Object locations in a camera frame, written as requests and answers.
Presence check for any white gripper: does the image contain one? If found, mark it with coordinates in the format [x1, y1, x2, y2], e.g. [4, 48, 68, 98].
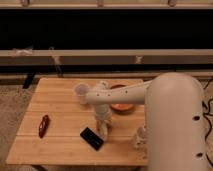
[94, 104, 113, 135]

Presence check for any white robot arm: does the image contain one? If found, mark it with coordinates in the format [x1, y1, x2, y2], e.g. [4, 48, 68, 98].
[86, 72, 208, 171]

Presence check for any white ceramic cup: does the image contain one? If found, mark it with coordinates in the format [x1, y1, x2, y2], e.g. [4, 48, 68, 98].
[74, 83, 90, 105]

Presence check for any black rectangular block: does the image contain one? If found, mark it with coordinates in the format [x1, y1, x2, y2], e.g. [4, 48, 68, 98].
[80, 127, 104, 151]

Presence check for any orange bowl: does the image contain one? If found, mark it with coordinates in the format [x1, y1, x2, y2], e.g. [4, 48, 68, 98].
[110, 84, 135, 113]

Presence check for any wooden table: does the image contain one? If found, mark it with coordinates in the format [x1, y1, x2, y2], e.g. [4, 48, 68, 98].
[6, 78, 146, 166]

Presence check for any black bracket foot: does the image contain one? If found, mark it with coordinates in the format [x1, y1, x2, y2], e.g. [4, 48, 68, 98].
[22, 73, 36, 89]

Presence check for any black cable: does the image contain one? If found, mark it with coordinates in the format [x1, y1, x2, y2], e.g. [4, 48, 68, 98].
[201, 78, 213, 168]

